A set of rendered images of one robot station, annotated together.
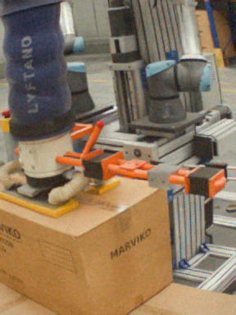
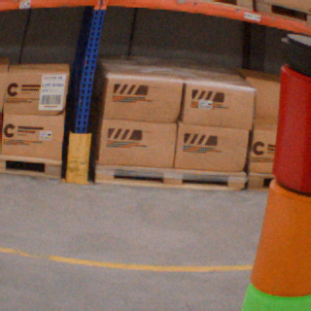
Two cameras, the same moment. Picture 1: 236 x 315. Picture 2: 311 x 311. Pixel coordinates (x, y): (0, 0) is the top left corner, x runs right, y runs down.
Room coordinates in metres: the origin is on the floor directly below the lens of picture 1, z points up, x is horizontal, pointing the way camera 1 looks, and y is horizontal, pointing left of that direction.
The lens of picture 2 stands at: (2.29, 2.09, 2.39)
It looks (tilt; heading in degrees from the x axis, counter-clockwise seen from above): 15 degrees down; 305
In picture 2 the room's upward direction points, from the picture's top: 7 degrees clockwise
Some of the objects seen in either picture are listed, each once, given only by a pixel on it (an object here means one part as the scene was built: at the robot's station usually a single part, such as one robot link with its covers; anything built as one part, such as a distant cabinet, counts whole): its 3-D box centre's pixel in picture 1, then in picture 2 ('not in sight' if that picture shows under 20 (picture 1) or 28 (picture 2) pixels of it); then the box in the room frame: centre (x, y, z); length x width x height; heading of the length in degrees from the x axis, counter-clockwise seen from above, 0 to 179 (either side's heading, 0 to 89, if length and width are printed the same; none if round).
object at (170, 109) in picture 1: (165, 105); not in sight; (1.98, -0.21, 1.09); 0.15 x 0.15 x 0.10
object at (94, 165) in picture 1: (103, 164); not in sight; (1.46, 0.04, 1.07); 0.10 x 0.08 x 0.06; 136
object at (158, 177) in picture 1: (165, 176); not in sight; (1.31, -0.11, 1.07); 0.07 x 0.07 x 0.04; 46
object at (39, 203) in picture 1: (31, 194); not in sight; (1.56, 0.29, 0.97); 0.34 x 0.10 x 0.05; 46
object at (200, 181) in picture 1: (205, 181); not in sight; (1.21, -0.21, 1.07); 0.08 x 0.07 x 0.05; 46
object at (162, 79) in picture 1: (163, 77); not in sight; (1.98, -0.22, 1.20); 0.13 x 0.12 x 0.14; 71
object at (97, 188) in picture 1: (71, 175); not in sight; (1.70, 0.16, 0.97); 0.34 x 0.10 x 0.05; 46
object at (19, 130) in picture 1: (41, 119); not in sight; (1.63, 0.22, 1.19); 0.23 x 0.23 x 0.04
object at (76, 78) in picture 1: (72, 75); not in sight; (2.33, 0.15, 1.20); 0.13 x 0.12 x 0.14; 96
